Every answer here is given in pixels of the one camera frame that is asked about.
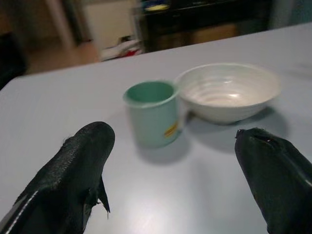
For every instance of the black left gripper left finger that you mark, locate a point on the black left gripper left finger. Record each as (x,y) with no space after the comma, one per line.
(63,175)

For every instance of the mint green ceramic cup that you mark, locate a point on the mint green ceramic cup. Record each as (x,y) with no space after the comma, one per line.
(152,117)

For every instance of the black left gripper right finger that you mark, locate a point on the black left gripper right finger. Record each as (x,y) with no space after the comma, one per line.
(278,175)

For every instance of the white and red clutter pile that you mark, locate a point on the white and red clutter pile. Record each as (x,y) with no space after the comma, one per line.
(122,48)

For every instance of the dark chair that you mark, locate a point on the dark chair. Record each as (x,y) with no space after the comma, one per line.
(11,58)

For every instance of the dark wooden shelf cabinet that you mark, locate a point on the dark wooden shelf cabinet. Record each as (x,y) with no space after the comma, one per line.
(195,24)

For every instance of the white ribbed ceramic bowl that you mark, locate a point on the white ribbed ceramic bowl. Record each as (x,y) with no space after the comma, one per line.
(229,92)

